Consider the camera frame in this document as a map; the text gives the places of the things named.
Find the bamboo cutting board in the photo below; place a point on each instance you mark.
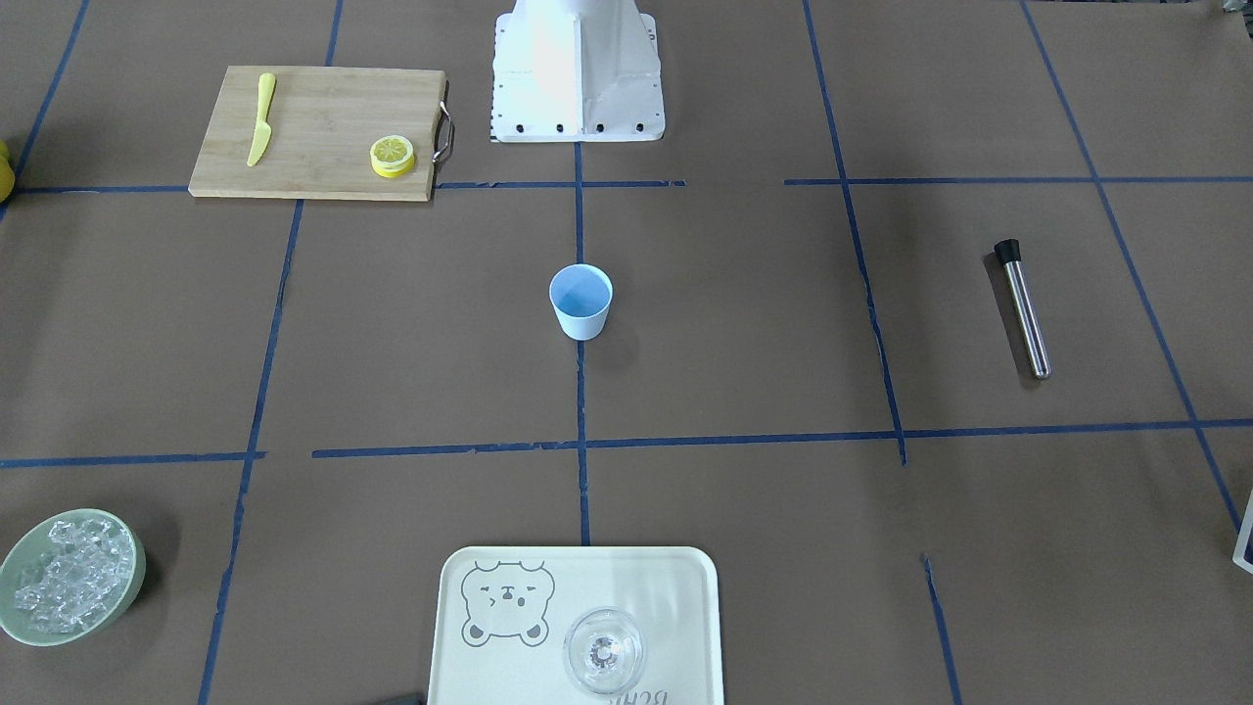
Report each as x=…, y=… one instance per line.
x=324, y=121

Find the yellow lemon half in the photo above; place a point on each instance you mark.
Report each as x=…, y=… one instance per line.
x=392, y=155

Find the green bowl of ice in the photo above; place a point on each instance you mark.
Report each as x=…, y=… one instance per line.
x=70, y=577

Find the yellow plastic knife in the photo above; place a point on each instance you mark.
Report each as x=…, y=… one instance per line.
x=265, y=89

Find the yellow lemons on table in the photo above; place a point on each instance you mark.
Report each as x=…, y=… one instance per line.
x=8, y=178

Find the clear wine glass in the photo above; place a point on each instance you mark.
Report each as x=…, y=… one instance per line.
x=605, y=652

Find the cream bear print tray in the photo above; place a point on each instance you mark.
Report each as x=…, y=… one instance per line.
x=504, y=612

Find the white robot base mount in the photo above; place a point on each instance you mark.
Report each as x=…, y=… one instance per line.
x=576, y=72

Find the light blue plastic cup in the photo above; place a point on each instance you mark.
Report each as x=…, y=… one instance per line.
x=581, y=296

